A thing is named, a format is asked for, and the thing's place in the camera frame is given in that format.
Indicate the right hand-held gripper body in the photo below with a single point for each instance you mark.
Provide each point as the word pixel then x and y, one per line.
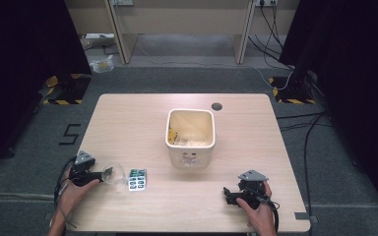
pixel 252 188

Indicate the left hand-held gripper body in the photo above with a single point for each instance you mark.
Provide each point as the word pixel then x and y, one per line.
pixel 84 167

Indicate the silver blister pill pack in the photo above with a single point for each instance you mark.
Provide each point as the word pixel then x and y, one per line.
pixel 137 179

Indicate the cream square waste bin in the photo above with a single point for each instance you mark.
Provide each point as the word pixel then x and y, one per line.
pixel 190 139

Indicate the person's left hand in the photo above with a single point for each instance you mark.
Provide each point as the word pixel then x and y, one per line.
pixel 75 194

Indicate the person's right hand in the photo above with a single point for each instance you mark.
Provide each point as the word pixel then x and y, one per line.
pixel 260 214

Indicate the yellow wrapper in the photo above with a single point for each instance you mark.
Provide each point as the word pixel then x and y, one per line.
pixel 172 134

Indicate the black stand base striped tape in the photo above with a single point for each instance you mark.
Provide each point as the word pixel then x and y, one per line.
pixel 292 91
pixel 67 90

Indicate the clear plastic bag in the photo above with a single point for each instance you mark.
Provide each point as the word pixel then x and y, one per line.
pixel 101 65

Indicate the black curtain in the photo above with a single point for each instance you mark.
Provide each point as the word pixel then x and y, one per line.
pixel 357 82
pixel 19 65

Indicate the white power strip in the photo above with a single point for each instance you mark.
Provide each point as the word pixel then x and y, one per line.
pixel 99 37

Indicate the white desk with panel legs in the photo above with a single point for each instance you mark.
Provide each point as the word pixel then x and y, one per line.
pixel 183 19

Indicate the white wall socket strip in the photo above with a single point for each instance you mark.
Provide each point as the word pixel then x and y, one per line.
pixel 265 2

